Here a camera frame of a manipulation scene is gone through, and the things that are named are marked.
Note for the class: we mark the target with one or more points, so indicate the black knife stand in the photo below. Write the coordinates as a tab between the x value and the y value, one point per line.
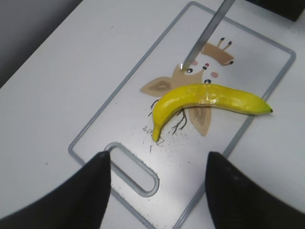
290	9

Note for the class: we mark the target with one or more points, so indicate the grey rimmed white cutting board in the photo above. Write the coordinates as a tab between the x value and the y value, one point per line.
162	182

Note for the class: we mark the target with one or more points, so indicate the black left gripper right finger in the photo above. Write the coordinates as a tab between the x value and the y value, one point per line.
236	202

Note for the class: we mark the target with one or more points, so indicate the white handled kitchen knife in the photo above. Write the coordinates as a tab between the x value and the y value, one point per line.
206	34

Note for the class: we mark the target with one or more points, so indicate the yellow plastic banana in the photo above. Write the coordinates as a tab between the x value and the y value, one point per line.
205	95

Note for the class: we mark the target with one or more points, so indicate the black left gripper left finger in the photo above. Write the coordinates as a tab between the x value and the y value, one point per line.
78	203

